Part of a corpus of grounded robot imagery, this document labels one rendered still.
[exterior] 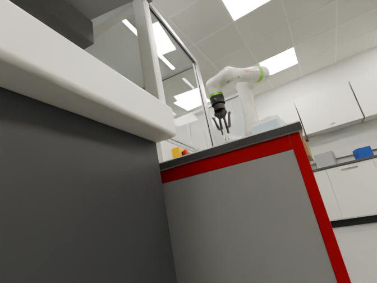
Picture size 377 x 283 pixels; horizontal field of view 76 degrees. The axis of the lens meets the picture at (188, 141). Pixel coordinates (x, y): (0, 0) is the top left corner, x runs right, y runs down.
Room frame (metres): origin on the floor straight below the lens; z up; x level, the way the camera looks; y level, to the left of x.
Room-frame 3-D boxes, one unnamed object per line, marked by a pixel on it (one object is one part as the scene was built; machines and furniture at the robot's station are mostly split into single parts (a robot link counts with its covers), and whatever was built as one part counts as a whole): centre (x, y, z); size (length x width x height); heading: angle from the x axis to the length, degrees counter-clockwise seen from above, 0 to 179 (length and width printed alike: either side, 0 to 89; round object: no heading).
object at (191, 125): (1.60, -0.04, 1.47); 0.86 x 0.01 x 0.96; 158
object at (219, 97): (1.43, -0.24, 1.23); 0.12 x 0.09 x 0.06; 158
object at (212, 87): (1.42, -0.24, 1.33); 0.13 x 0.11 x 0.14; 41
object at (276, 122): (0.79, -0.29, 0.78); 0.15 x 0.10 x 0.04; 146
